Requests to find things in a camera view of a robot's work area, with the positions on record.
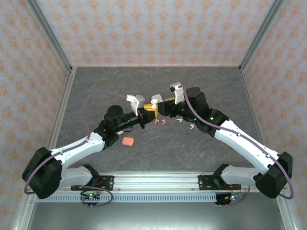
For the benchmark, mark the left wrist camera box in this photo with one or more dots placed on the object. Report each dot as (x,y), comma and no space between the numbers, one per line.
(138,100)

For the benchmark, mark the pink earbud charging case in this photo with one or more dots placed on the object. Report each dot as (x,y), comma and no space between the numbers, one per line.
(127,141)

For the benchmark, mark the aluminium frame strut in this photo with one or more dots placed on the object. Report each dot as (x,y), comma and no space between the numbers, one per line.
(22,213)
(286,213)

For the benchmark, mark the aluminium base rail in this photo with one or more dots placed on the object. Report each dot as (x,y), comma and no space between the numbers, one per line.
(156,182)

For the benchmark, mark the grey metal panel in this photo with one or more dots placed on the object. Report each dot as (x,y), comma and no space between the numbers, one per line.
(156,215)

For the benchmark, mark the aluminium side rail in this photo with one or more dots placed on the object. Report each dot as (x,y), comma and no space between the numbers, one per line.
(66,95)
(249,95)

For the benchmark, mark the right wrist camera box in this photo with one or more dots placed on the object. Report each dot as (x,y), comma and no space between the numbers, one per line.
(178,95)

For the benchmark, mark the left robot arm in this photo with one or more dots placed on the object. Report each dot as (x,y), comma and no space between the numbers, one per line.
(76,146)

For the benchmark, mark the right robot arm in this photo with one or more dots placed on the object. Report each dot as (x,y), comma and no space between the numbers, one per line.
(244,143)

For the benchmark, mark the small circuit board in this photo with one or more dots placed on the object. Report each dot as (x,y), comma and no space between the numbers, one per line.
(231,197)
(91,197)

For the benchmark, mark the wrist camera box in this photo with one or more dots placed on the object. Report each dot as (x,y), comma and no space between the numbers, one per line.
(178,95)
(138,100)

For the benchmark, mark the aluminium corner post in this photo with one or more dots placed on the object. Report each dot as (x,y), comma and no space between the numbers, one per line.
(261,33)
(50,33)

